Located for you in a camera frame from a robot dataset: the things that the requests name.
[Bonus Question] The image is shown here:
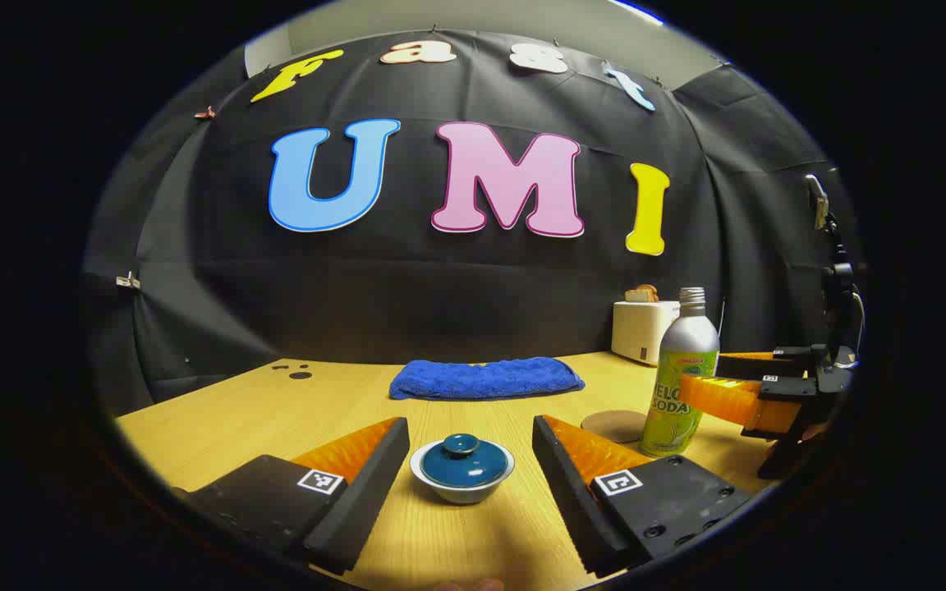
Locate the white toaster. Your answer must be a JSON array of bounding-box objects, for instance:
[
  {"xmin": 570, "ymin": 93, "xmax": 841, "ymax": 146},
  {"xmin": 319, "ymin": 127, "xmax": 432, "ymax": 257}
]
[{"xmin": 611, "ymin": 300, "xmax": 682, "ymax": 367}]

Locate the blue towel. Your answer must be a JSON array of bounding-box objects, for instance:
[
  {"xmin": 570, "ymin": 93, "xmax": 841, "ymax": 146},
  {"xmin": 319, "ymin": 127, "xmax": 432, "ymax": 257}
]
[{"xmin": 389, "ymin": 357, "xmax": 586, "ymax": 401}]

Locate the round brown coaster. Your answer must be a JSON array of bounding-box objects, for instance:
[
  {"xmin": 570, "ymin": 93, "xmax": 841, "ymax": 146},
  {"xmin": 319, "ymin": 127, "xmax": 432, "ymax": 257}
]
[{"xmin": 581, "ymin": 410, "xmax": 648, "ymax": 444}]

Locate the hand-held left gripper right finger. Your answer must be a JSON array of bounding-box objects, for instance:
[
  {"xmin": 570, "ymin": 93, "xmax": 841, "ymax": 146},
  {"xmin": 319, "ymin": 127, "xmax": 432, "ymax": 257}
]
[{"xmin": 532, "ymin": 415, "xmax": 753, "ymax": 580}]

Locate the black backdrop cloth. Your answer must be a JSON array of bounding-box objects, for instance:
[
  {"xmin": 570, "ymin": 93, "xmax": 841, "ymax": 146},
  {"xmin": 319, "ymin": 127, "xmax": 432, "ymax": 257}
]
[{"xmin": 83, "ymin": 29, "xmax": 860, "ymax": 411}]

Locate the silver green-label water bottle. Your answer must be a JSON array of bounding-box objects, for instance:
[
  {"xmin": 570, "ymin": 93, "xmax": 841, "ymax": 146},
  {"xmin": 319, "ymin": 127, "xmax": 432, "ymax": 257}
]
[{"xmin": 640, "ymin": 286, "xmax": 721, "ymax": 458}]

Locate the white teacup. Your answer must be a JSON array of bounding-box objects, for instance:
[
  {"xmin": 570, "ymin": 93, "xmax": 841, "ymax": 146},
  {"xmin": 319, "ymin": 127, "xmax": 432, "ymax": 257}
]
[{"xmin": 410, "ymin": 439, "xmax": 516, "ymax": 505}]

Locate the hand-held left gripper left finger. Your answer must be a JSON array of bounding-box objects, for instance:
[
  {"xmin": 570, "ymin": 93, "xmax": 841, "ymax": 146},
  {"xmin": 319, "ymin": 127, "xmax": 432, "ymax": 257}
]
[{"xmin": 173, "ymin": 417, "xmax": 411, "ymax": 575}]

